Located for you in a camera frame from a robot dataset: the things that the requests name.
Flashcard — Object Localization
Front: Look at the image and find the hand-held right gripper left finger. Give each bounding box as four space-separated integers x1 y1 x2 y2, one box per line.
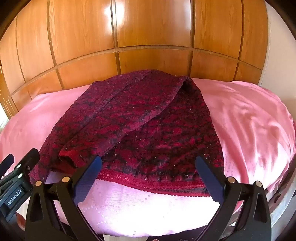
25 156 103 241

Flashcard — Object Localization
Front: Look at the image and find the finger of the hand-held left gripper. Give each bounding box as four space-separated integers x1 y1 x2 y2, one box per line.
0 154 15 179
14 148 40 183

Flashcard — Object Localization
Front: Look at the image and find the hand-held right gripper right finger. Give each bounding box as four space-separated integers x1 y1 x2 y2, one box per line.
195 156 271 241

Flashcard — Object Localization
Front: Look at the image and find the red black patterned knit garment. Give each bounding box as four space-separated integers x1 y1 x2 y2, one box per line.
29 70 225 197

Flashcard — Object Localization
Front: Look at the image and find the pink bed sheet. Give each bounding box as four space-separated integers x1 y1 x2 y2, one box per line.
0 77 296 237

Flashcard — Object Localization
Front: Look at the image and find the wooden panelled wardrobe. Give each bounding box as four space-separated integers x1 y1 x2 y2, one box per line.
0 0 272 117

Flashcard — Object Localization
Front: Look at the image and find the grey bed frame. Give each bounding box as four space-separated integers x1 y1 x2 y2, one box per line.
266 179 296 232

